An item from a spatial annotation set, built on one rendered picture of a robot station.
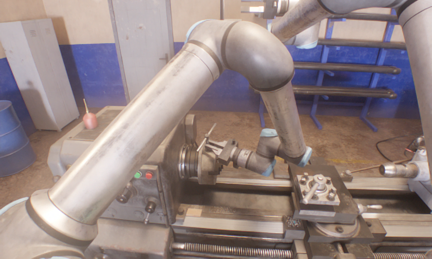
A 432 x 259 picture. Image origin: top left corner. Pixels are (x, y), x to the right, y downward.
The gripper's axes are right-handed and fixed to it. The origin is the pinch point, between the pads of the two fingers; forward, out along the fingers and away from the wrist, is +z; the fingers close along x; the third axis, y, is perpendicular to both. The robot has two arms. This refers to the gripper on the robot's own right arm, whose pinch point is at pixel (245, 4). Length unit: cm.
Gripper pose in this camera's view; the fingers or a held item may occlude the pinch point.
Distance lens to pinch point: 105.2
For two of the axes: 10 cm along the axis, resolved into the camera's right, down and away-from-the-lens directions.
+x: 0.7, 2.2, 9.7
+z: -10.0, -0.4, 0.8
